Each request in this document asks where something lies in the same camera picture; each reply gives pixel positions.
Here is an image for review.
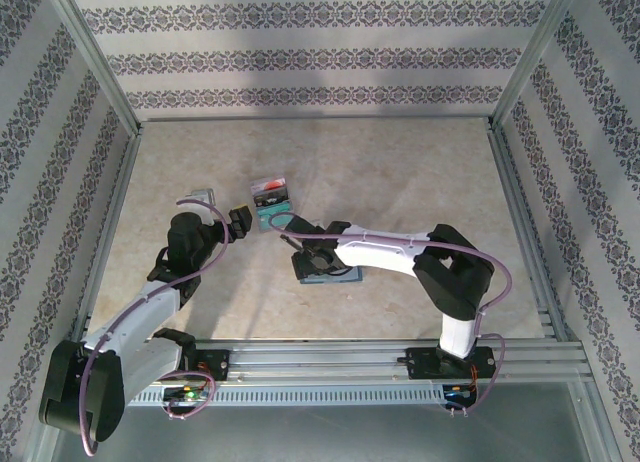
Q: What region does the blue leather card holder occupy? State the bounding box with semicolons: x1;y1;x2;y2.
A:
298;265;364;286

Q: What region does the black VIP card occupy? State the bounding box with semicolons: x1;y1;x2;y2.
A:
252;189;292;207

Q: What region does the teal card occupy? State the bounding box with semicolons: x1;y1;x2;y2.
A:
255;203;296;232

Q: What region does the white card with red circle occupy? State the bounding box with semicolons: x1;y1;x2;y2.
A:
251;177;288;194

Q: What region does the teal and red packet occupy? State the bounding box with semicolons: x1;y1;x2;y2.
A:
248;175;297;233

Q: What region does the small circuit board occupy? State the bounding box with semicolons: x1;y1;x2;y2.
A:
162;385;209;403
442;385;479;401

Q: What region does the grey metal sheet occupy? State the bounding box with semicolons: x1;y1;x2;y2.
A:
29;381;611;462

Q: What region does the aluminium side rail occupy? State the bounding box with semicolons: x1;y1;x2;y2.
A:
67;126;144;346
485;121;571;343

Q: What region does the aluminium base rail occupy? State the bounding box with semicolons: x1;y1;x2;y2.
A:
47;337;591;383

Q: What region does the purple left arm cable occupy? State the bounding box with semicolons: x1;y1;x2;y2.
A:
78;197;231;457

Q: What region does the aluminium wall rail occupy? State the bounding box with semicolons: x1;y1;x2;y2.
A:
137;112;496;126

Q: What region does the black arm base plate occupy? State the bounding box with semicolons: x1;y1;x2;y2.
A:
139;349;231;382
407;346;501;381

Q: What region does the slotted grey cable duct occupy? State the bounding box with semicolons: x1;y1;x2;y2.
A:
64;383;481;408

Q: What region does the aluminium corner post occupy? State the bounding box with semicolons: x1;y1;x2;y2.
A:
487;0;589;131
39;0;145;139

